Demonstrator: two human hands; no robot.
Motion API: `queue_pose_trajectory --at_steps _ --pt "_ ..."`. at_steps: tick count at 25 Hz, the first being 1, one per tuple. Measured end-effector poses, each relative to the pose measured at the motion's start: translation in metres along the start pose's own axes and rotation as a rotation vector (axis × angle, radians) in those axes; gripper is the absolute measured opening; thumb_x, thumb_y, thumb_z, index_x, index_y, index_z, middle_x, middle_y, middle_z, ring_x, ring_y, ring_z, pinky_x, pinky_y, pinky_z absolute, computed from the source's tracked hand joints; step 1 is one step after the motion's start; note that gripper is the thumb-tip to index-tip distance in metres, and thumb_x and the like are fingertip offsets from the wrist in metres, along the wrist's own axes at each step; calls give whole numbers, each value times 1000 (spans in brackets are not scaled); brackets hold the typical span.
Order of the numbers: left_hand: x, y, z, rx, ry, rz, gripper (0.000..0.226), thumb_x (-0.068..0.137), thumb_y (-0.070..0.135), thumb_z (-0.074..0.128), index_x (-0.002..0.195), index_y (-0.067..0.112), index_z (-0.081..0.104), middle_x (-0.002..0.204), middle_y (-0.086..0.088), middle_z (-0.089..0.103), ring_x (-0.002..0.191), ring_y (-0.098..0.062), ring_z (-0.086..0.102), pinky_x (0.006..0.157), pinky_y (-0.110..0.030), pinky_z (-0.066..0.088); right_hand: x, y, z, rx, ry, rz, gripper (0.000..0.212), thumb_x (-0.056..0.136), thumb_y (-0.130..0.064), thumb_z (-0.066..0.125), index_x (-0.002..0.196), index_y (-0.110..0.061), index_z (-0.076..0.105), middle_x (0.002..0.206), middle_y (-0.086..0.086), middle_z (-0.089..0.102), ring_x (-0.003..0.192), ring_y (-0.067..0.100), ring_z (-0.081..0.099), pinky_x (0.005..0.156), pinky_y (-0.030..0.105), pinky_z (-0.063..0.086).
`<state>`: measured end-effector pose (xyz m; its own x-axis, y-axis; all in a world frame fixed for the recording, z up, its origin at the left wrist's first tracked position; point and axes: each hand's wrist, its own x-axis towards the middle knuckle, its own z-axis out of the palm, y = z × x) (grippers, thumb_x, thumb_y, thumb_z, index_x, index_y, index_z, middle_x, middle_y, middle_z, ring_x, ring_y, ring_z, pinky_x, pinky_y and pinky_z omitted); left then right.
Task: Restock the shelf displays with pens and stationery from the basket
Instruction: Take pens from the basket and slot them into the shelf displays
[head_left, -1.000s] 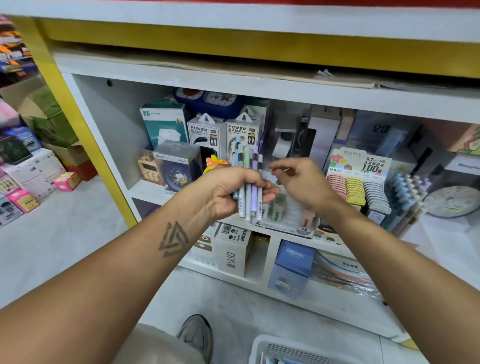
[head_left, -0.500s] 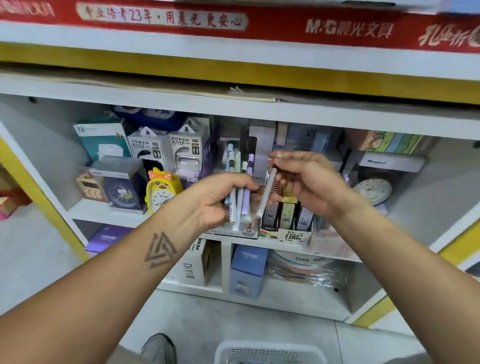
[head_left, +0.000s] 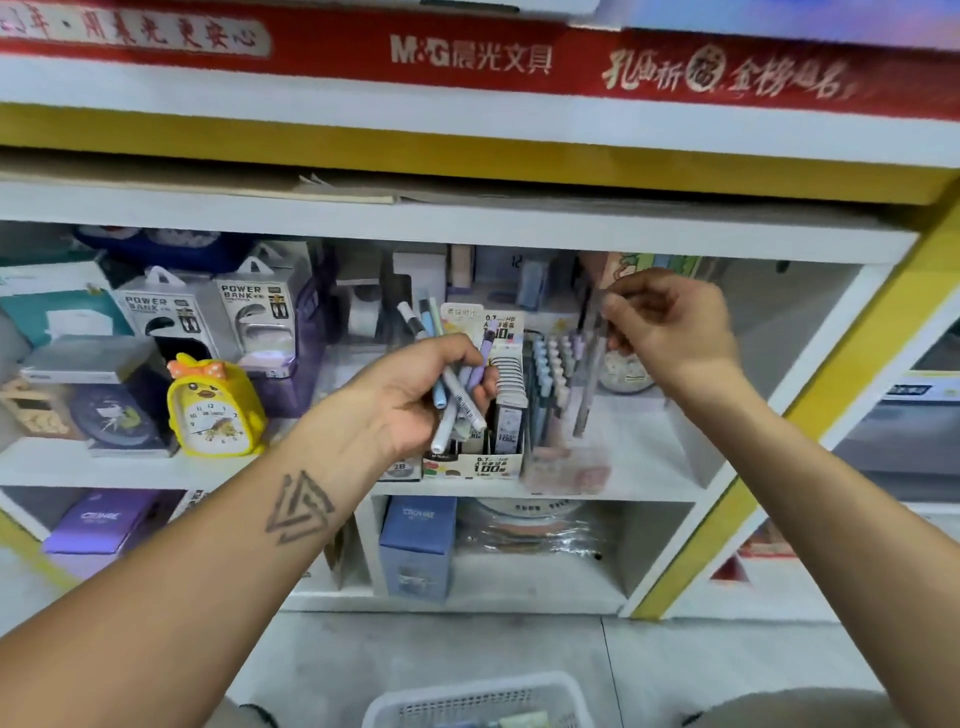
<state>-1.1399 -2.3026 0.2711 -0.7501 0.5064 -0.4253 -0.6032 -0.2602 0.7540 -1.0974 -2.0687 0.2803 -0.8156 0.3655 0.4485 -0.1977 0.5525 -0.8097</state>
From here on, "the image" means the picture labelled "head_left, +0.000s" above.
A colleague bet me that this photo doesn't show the person's right hand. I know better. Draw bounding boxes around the person's right hand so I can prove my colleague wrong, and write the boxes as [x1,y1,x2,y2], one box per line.
[597,270,747,419]

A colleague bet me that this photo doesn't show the white plastic basket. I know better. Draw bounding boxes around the white plastic basket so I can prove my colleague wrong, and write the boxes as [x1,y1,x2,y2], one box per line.
[363,670,599,728]

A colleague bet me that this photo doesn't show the person's right forearm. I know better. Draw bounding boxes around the person's right forearm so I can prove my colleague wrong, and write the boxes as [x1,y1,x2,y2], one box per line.
[697,375,960,728]

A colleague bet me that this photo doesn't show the person's left forearm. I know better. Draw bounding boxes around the person's left forearm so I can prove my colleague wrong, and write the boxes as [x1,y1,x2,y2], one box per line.
[0,427,384,728]

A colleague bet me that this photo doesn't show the white round clock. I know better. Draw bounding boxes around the white round clock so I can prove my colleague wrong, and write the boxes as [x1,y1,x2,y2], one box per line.
[600,348,654,395]

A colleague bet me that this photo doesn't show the bundle of lilac green packets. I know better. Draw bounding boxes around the bundle of lilac green packets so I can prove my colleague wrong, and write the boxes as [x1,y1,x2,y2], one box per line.
[393,297,504,459]

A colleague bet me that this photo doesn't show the flat cardboard sheets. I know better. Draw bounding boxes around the flat cardboard sheets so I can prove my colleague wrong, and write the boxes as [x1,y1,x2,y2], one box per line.
[292,168,902,212]

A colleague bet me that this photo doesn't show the person's left hand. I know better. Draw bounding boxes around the person's left hand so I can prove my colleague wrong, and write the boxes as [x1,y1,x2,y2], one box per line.
[322,333,500,470]

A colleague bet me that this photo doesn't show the slim grey single packet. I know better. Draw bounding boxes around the slim grey single packet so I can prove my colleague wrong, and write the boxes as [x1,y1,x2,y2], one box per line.
[570,285,617,441]

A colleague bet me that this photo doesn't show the white refill display box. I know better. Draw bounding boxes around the white refill display box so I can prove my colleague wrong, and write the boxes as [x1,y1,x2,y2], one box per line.
[420,303,530,482]

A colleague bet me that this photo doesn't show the tape dispenser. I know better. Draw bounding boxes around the tape dispenser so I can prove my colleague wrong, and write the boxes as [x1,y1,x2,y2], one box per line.
[337,247,389,339]

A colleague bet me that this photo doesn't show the red white flat box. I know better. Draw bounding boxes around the red white flat box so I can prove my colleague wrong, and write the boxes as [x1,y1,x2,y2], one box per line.
[712,517,797,587]

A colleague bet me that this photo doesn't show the white printed box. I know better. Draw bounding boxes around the white printed box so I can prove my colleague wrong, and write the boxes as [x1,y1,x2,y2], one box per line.
[300,0,602,20]

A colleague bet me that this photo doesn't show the yellow alarm clock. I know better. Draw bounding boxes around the yellow alarm clock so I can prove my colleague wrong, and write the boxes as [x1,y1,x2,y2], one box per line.
[165,352,269,459]

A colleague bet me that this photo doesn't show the teal white box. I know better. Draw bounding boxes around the teal white box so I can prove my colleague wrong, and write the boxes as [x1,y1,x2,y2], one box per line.
[0,258,134,347]

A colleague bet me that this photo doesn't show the blue printed box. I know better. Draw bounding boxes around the blue printed box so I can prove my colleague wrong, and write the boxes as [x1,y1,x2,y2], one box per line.
[577,0,960,54]

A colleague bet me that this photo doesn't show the clear boxed dark clock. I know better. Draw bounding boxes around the clear boxed dark clock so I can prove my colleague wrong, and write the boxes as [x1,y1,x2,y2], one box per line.
[18,334,170,452]

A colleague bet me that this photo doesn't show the small tan alarm clock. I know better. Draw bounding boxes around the small tan alarm clock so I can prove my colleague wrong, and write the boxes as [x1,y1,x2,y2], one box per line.
[0,378,77,440]

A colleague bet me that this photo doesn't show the white shelf with yellow trim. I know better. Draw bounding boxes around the white shelf with yellow trim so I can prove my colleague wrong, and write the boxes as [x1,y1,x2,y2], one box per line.
[0,0,960,624]

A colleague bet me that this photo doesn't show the blue small carton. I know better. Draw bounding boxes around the blue small carton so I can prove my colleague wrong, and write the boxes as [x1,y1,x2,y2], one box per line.
[378,495,459,602]

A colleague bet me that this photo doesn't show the purple box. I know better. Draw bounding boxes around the purple box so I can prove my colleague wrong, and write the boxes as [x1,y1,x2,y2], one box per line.
[42,487,159,579]

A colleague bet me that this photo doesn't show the purple translucent container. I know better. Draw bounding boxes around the purple translucent container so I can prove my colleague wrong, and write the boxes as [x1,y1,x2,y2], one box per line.
[247,277,329,419]

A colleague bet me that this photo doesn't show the grey digital clock box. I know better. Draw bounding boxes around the grey digital clock box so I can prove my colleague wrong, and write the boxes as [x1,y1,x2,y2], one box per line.
[480,247,557,309]

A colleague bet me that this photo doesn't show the red banner strip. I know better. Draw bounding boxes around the red banner strip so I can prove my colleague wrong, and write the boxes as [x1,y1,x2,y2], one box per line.
[0,0,960,122]

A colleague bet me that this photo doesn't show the white hanging accessory box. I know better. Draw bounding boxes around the white hanging accessory box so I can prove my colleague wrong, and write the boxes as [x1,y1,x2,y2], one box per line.
[112,267,227,362]
[210,255,302,369]

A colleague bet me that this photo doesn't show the white tall box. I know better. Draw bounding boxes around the white tall box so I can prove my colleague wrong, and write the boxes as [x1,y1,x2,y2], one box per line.
[390,247,449,309]

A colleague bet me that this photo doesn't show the stack of wrapped discs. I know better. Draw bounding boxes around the stack of wrapped discs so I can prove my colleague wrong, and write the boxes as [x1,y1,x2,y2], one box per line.
[457,498,609,560]

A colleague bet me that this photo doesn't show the pastel sticky notes pack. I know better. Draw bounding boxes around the pastel sticky notes pack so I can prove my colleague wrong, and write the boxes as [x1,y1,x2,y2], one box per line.
[600,252,722,287]

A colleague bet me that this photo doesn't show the clear pink label box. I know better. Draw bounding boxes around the clear pink label box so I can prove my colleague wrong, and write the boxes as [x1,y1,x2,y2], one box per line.
[525,397,617,494]

